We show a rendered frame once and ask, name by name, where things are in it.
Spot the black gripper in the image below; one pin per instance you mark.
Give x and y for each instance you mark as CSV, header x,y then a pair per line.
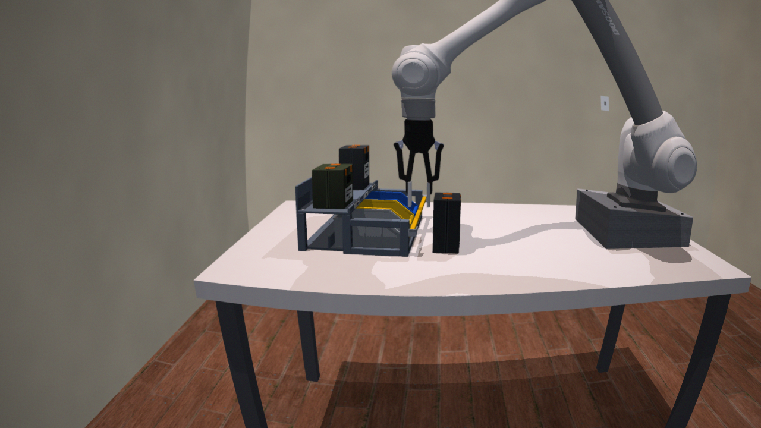
x,y
418,138

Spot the blue bin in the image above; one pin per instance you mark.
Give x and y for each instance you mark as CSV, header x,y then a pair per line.
x,y
398,196

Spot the yellow thin bar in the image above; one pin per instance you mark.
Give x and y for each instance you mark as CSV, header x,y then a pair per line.
x,y
419,211

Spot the grey metal shelf rack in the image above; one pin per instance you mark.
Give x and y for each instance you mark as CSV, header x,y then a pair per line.
x,y
324,237

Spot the grey open bin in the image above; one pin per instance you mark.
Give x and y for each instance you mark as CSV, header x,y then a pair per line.
x,y
369,236

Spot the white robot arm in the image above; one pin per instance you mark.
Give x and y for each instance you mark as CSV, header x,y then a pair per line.
x,y
663,161

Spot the yellow open bin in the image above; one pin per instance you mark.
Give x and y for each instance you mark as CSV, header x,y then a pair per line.
x,y
393,205

